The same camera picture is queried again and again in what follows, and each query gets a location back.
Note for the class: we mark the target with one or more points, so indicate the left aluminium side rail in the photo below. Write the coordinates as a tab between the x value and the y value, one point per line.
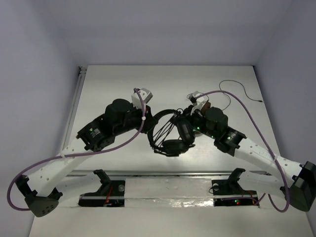
73	109

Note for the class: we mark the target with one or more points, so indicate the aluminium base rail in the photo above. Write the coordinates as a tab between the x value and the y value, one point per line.
112	173

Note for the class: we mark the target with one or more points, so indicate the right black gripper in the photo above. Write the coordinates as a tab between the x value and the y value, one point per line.
190	117

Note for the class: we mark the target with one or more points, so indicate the black headphones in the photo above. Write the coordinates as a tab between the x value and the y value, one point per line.
173	135

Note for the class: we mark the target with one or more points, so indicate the brown headphones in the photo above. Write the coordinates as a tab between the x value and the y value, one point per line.
206	106

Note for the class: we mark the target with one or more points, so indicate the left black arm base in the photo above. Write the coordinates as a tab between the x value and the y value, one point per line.
110	193

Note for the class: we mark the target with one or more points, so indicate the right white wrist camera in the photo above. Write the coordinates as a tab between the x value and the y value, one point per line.
198	100

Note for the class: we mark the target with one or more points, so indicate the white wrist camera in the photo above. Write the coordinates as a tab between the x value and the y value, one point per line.
198	100
146	96

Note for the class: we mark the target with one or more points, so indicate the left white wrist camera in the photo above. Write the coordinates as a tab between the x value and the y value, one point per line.
146	96

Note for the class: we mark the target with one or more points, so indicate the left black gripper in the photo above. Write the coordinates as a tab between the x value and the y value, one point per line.
150	118

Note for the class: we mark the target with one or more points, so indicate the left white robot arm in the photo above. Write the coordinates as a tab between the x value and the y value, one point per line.
36	189

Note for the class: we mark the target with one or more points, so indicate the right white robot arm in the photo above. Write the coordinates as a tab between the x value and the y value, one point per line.
293	181

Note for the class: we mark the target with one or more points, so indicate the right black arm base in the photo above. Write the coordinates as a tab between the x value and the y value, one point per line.
228	192

